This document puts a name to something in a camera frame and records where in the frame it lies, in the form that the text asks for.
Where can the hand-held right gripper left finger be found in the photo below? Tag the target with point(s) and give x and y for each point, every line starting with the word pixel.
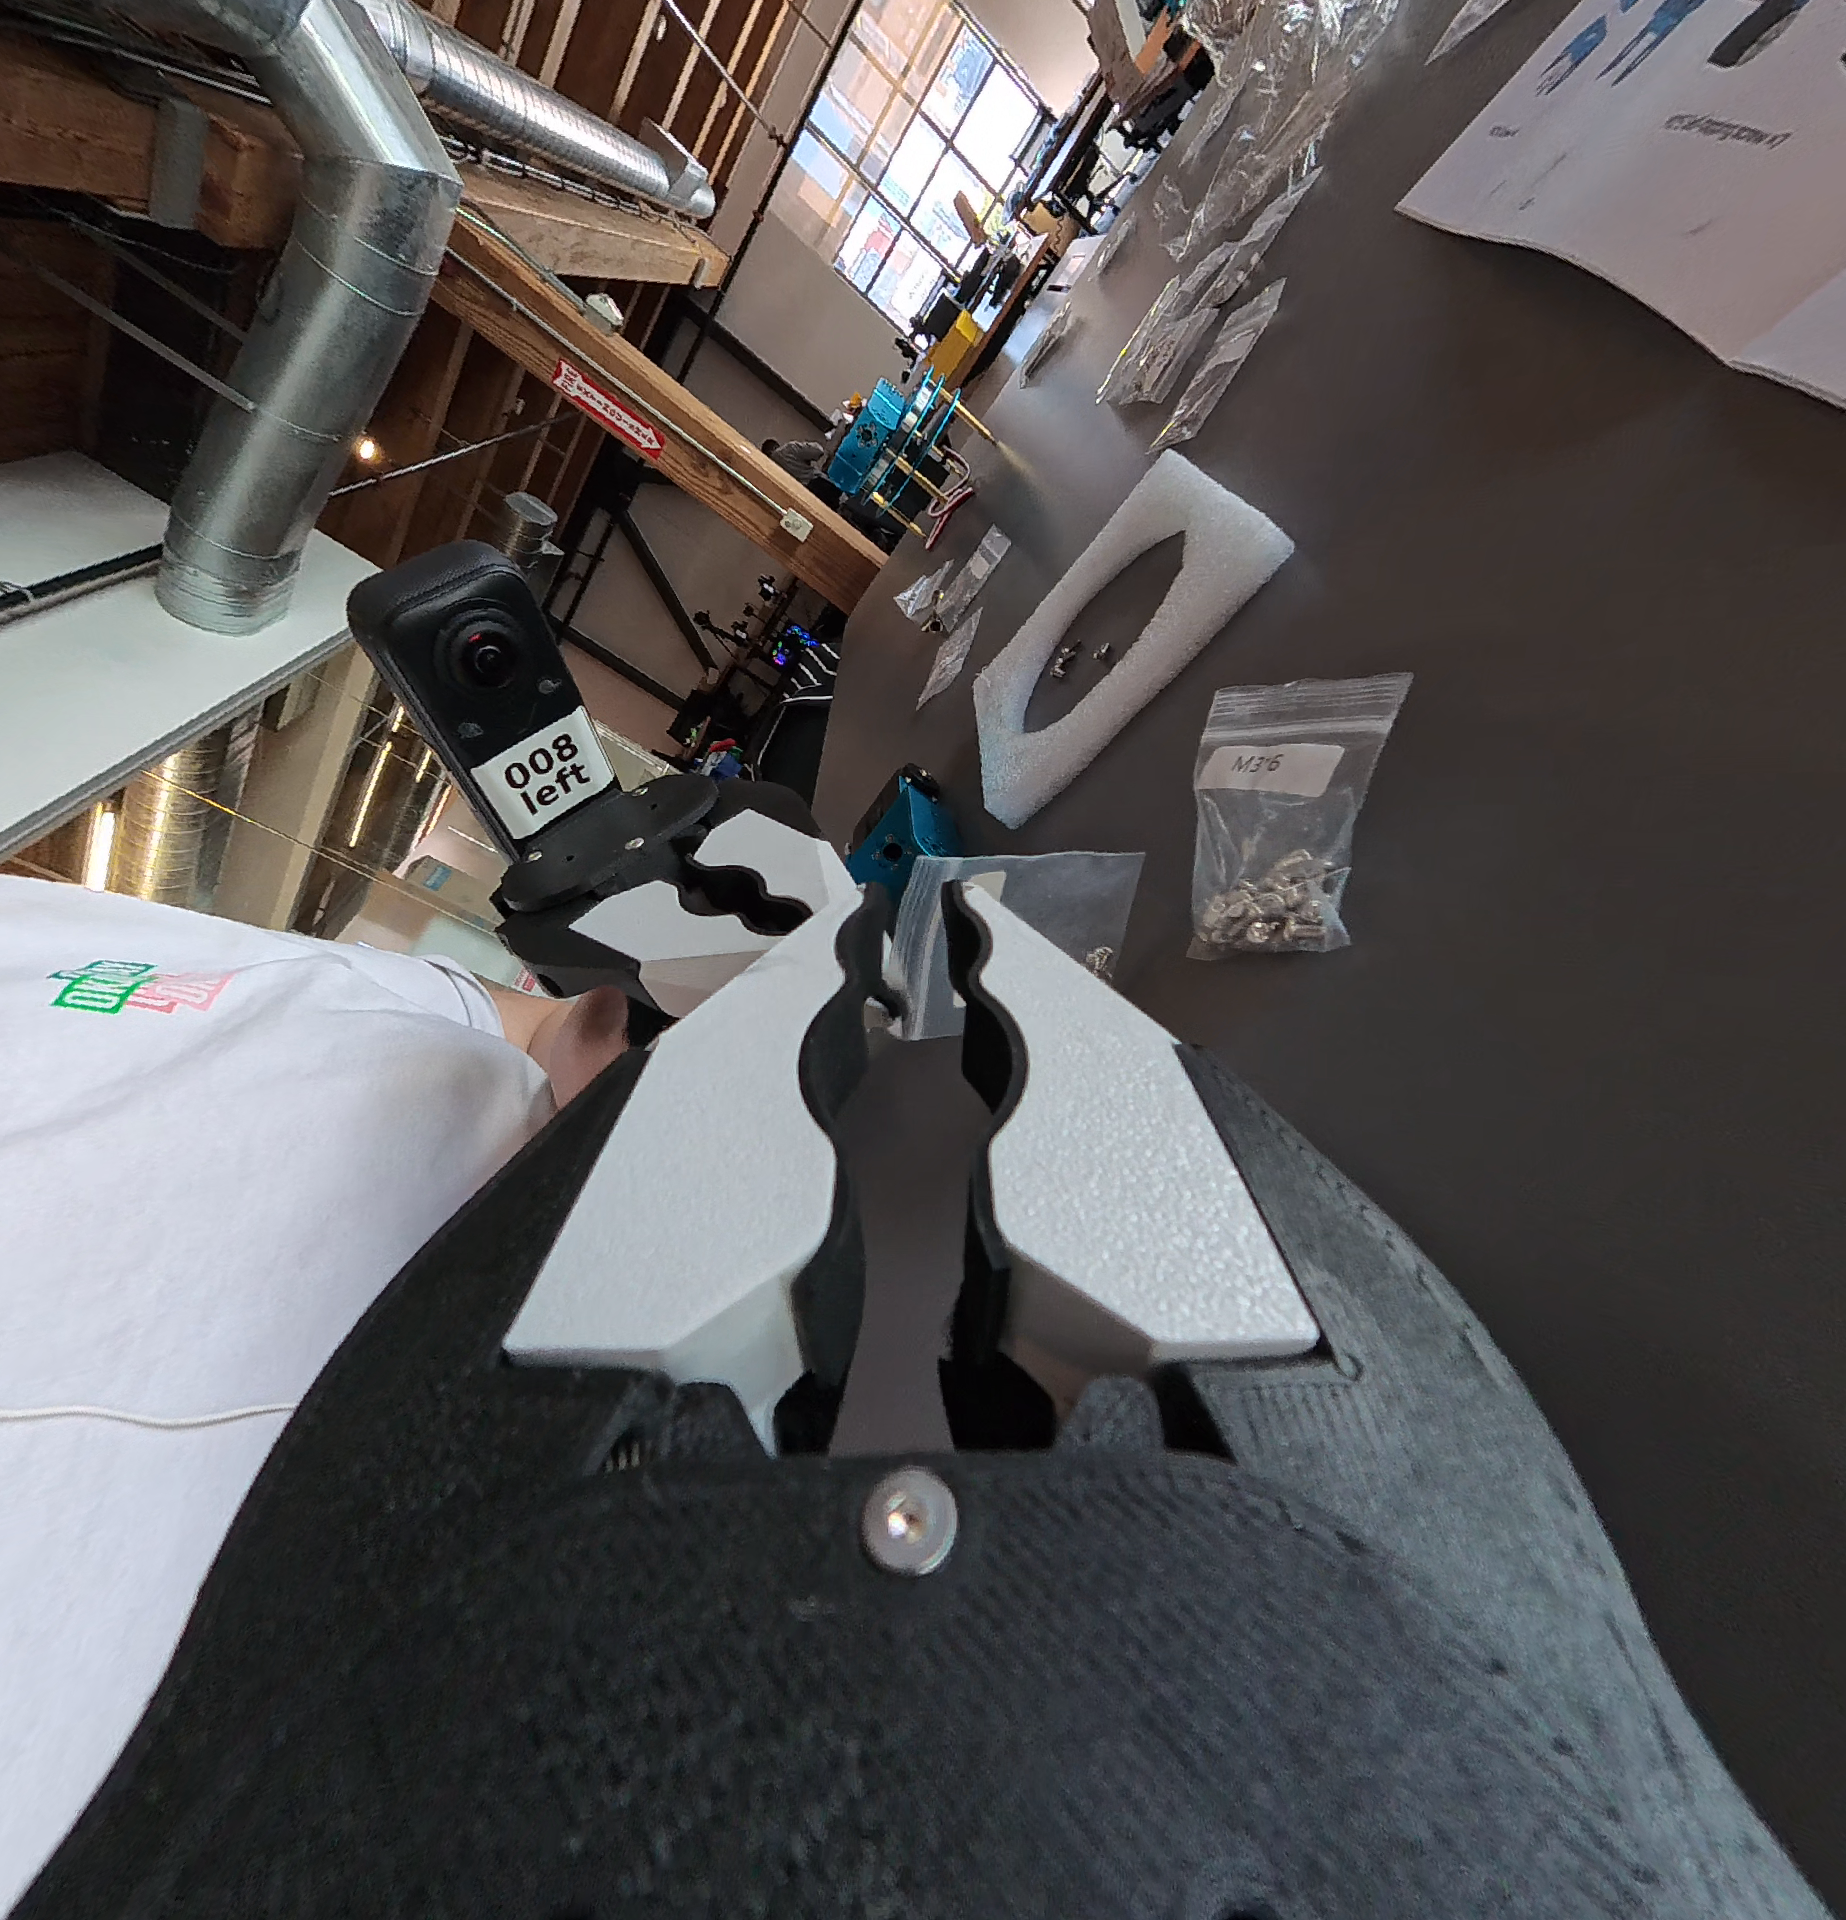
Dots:
pixel 667 1201

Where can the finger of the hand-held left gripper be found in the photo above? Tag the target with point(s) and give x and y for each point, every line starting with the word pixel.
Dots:
pixel 789 857
pixel 667 961

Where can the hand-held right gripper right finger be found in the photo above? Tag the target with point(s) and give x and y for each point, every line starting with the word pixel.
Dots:
pixel 1147 1201

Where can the blue bracket with black servo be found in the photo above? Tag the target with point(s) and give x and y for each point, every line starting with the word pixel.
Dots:
pixel 892 825

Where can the clear bag of tiny screws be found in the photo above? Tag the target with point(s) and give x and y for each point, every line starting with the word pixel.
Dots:
pixel 1048 899

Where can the clear bag of large screws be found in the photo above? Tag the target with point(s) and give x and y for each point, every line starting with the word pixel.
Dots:
pixel 1281 837

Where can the blue toy robot arm base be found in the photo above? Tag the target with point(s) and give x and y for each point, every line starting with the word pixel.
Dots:
pixel 897 449

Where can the person's left forearm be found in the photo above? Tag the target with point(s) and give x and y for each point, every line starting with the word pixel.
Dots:
pixel 583 1053

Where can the dark grey desk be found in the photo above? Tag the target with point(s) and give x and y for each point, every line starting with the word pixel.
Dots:
pixel 1618 899

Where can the small clear zip bag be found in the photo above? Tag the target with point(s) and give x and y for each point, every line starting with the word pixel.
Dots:
pixel 1048 337
pixel 986 561
pixel 953 662

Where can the red white sign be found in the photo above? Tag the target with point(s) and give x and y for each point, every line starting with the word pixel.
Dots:
pixel 609 410

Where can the person's white shirt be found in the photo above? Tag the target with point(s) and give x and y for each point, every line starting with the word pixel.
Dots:
pixel 190 1201

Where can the large paned window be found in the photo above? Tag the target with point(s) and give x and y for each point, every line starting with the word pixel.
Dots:
pixel 927 164

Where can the illustrated instruction booklet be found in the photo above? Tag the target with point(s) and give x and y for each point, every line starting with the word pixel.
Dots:
pixel 1692 181

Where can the large silver ventilation duct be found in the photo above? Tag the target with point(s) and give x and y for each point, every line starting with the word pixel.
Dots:
pixel 306 299

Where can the white foam frame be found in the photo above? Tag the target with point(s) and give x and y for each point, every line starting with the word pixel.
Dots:
pixel 1218 523

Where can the silver flexible duct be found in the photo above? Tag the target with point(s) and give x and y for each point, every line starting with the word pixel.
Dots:
pixel 532 104

